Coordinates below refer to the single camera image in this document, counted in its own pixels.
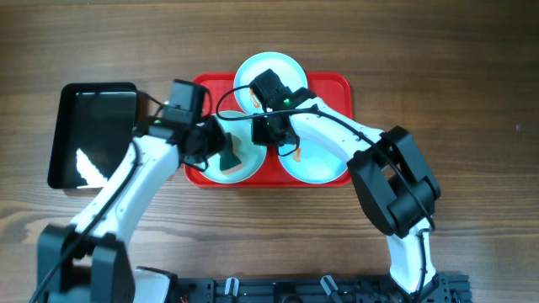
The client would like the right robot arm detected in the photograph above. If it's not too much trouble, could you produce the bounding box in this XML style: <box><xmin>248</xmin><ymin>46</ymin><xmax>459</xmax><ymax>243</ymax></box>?
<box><xmin>250</xmin><ymin>87</ymin><xmax>440</xmax><ymax>300</ymax></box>

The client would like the green and orange sponge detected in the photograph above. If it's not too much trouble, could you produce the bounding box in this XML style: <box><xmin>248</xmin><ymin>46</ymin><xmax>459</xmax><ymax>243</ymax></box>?
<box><xmin>219</xmin><ymin>132</ymin><xmax>243</xmax><ymax>175</ymax></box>

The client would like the black rectangular water basin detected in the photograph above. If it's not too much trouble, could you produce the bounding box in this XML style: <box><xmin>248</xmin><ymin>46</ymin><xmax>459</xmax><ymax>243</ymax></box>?
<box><xmin>47</xmin><ymin>82</ymin><xmax>138</xmax><ymax>189</ymax></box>

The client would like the red plastic tray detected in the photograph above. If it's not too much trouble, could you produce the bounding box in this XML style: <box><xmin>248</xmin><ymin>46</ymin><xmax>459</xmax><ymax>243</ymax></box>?
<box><xmin>184</xmin><ymin>72</ymin><xmax>353</xmax><ymax>188</ymax></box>

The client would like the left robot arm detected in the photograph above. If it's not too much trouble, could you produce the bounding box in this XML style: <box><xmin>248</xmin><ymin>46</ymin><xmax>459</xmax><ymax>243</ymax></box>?
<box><xmin>31</xmin><ymin>117</ymin><xmax>227</xmax><ymax>302</ymax></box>

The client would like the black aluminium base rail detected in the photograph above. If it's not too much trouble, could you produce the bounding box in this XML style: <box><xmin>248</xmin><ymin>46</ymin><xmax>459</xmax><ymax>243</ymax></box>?
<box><xmin>168</xmin><ymin>275</ymin><xmax>472</xmax><ymax>303</ymax></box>

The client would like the white plate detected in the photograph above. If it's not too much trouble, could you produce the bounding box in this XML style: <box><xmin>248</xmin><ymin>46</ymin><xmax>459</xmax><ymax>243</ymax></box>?
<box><xmin>277</xmin><ymin>139</ymin><xmax>347</xmax><ymax>184</ymax></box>
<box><xmin>233</xmin><ymin>51</ymin><xmax>308</xmax><ymax>114</ymax></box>
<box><xmin>184</xmin><ymin>114</ymin><xmax>267</xmax><ymax>185</ymax></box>

